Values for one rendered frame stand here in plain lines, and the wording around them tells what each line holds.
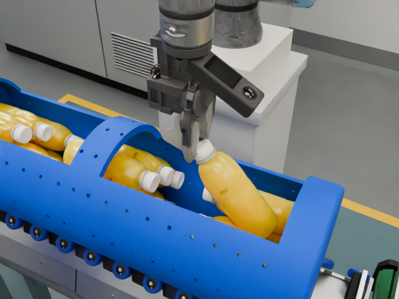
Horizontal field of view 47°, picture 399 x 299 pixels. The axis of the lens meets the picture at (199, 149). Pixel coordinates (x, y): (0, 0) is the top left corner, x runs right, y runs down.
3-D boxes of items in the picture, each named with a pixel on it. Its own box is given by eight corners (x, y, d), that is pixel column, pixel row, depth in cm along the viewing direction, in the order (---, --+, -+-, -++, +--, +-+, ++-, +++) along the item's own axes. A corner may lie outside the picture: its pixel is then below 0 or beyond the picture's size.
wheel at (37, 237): (34, 220, 105) (27, 221, 103) (50, 220, 104) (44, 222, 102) (34, 239, 105) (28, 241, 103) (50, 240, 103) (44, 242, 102)
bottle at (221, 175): (247, 226, 86) (189, 152, 81) (279, 210, 84) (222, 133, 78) (246, 250, 80) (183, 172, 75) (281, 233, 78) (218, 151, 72)
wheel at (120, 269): (114, 256, 98) (110, 258, 96) (133, 257, 96) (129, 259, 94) (116, 277, 97) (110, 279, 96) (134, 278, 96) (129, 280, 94)
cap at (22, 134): (13, 144, 99) (19, 146, 98) (13, 127, 97) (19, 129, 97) (27, 139, 102) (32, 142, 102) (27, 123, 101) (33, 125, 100)
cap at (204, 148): (196, 153, 79) (190, 145, 79) (214, 142, 78) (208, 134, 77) (193, 164, 76) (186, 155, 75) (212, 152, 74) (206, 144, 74)
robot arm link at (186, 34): (223, 3, 63) (197, 27, 57) (222, 34, 66) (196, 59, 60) (175, -7, 65) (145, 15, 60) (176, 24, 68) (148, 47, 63)
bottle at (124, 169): (81, 130, 96) (157, 157, 89) (84, 157, 100) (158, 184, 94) (58, 148, 90) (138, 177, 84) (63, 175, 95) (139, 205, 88)
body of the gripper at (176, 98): (171, 88, 76) (168, 20, 68) (218, 101, 73) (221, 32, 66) (148, 111, 71) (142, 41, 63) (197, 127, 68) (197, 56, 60)
